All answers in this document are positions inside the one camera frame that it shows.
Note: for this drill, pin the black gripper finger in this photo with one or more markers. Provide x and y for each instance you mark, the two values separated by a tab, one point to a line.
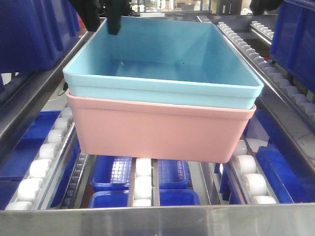
88	11
115	9

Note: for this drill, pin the light blue plastic box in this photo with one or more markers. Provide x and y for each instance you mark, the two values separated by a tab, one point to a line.
163	61

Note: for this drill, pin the pink plastic box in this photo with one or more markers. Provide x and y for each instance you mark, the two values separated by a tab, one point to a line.
157	131

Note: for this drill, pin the blue bin lower shelf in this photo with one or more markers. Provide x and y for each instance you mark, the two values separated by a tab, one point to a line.
110	182

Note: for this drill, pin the blue bin upper left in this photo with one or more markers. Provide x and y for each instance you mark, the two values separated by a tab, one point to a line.
35	34

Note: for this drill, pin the blue bin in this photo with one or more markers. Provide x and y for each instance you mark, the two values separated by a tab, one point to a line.
35	34
293	45

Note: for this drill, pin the blue bin upper right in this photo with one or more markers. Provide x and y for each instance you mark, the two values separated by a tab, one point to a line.
293	45

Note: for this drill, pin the white roller track middle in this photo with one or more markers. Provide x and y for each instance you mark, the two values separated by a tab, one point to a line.
144	183

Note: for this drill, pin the white roller track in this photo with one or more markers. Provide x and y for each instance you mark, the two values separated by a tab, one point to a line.
273	76
250	181
26	177
144	183

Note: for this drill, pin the white roller track left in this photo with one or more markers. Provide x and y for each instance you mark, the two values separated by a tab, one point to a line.
26	177

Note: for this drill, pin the white roller track far right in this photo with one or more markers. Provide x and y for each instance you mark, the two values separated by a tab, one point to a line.
273	76

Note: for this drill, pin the metal shelf frame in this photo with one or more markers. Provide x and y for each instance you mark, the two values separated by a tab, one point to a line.
297	143

